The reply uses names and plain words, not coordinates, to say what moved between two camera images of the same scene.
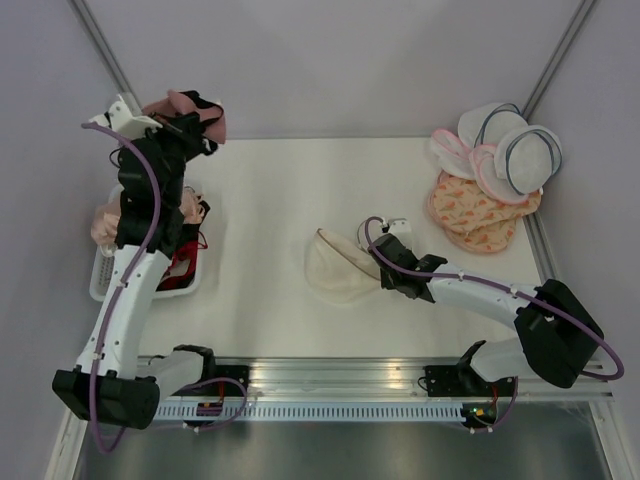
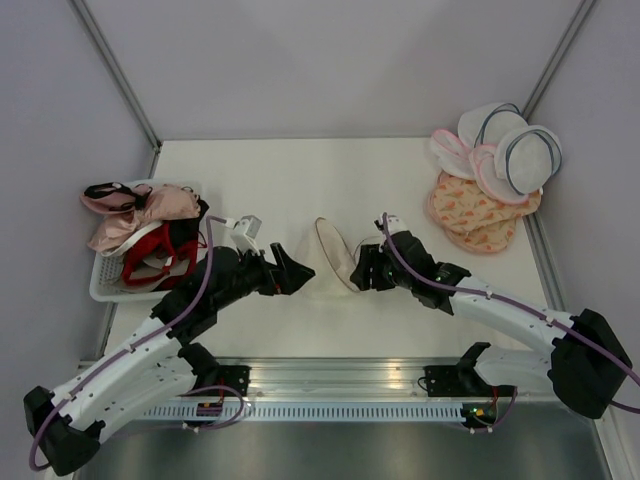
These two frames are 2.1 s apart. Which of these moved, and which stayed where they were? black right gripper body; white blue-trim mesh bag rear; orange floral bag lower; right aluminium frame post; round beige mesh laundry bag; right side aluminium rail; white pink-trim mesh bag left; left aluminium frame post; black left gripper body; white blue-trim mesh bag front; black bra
Moved: round beige mesh laundry bag; black right gripper body; black left gripper body
Stayed: right aluminium frame post; right side aluminium rail; white blue-trim mesh bag rear; orange floral bag lower; white blue-trim mesh bag front; white pink-trim mesh bag left; left aluminium frame post; black bra
